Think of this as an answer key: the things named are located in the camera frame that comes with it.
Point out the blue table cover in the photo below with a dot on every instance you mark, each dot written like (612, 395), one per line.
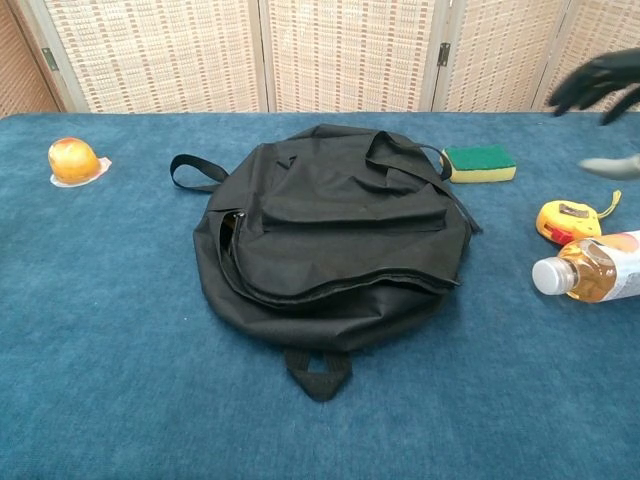
(125, 350)

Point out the plastic tea bottle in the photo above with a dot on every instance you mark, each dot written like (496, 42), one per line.
(590, 270)

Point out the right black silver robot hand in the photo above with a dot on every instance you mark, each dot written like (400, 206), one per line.
(600, 75)

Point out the green and yellow sponge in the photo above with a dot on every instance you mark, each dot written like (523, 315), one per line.
(480, 162)

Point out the yellow tape measure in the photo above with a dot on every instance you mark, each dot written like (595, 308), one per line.
(565, 220)

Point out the black backpack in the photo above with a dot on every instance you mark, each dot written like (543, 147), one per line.
(350, 200)

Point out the dark metal screen hinge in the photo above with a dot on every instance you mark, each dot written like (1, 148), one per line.
(47, 56)
(443, 54)

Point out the brown woven screen panel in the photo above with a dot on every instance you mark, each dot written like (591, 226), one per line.
(20, 65)

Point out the wrapped orange bun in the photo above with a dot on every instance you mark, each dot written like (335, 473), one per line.
(72, 160)

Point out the beige woven screen panel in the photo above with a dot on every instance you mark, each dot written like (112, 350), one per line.
(565, 30)
(350, 55)
(160, 55)
(495, 55)

